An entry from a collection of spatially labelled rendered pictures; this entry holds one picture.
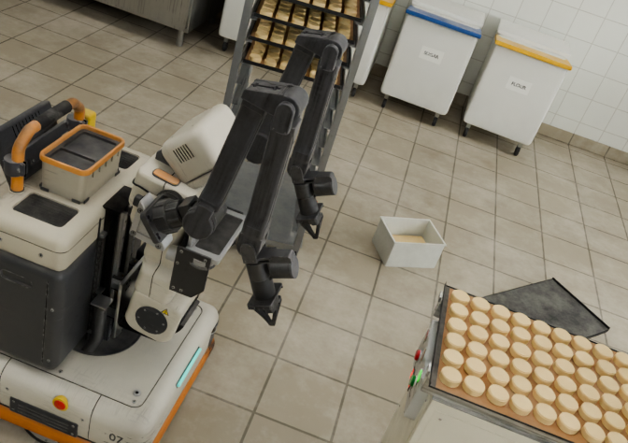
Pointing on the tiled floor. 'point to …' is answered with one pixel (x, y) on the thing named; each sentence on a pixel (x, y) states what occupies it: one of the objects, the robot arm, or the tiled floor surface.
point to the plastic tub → (407, 242)
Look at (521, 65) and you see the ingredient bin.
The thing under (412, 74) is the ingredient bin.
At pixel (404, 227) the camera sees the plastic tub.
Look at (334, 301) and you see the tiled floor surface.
